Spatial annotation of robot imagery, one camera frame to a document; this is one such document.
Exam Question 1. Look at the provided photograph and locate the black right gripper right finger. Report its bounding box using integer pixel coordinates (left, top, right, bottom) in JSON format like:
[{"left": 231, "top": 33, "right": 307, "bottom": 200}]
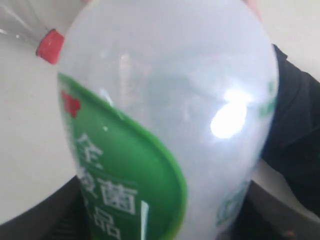
[{"left": 229, "top": 182, "right": 320, "bottom": 240}]

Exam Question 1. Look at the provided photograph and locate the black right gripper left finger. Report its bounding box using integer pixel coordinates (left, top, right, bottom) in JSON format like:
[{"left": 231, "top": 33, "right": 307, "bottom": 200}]
[{"left": 0, "top": 177, "right": 91, "bottom": 240}]

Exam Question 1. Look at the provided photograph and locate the white green label yogurt bottle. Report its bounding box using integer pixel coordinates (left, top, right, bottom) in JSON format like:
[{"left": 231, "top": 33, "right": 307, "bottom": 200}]
[{"left": 57, "top": 0, "right": 278, "bottom": 240}]

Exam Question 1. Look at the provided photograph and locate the clear cola bottle red label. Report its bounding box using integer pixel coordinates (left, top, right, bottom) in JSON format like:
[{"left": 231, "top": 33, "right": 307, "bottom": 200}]
[{"left": 0, "top": 0, "right": 65, "bottom": 65}]

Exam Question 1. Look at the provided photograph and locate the black sleeved forearm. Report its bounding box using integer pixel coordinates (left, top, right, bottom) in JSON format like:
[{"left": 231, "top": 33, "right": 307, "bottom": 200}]
[{"left": 262, "top": 46, "right": 320, "bottom": 216}]

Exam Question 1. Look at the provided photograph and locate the person's open hand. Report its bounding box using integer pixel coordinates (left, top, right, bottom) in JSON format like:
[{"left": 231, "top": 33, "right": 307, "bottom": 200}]
[{"left": 243, "top": 0, "right": 262, "bottom": 20}]

